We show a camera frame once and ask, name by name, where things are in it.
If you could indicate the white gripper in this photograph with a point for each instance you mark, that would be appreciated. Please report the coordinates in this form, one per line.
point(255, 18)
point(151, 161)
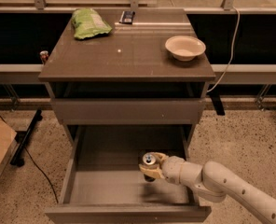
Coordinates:
point(172, 169)

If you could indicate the grey drawer cabinet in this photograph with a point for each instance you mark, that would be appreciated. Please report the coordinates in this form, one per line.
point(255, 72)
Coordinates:
point(129, 63)

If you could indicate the black stand leg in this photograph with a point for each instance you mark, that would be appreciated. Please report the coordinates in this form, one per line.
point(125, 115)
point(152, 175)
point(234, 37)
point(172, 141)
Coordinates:
point(214, 94)
point(22, 138)

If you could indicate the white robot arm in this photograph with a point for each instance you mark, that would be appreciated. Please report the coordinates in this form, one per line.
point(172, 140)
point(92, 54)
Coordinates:
point(212, 182)

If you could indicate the open grey bottom drawer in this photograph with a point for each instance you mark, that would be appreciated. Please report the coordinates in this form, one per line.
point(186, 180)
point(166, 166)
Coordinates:
point(103, 183)

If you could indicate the white bowl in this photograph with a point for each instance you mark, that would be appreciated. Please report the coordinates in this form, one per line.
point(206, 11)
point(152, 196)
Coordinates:
point(185, 48)

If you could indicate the grey upper drawer front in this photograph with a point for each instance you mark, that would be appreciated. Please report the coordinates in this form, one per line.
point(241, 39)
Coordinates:
point(127, 111)

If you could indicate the silver redbull can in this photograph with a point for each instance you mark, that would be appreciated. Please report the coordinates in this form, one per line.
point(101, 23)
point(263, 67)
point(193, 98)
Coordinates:
point(149, 160)

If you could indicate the red soda can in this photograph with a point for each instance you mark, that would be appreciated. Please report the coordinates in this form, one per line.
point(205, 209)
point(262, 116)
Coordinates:
point(44, 56)

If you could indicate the green chip bag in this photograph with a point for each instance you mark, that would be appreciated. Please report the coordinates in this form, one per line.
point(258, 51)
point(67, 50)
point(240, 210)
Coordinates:
point(88, 23)

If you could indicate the black stand leg right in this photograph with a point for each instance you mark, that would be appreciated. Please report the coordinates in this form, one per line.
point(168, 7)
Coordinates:
point(214, 94)

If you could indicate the black stand leg left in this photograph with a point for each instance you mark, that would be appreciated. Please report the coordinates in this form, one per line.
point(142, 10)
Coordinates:
point(22, 138)

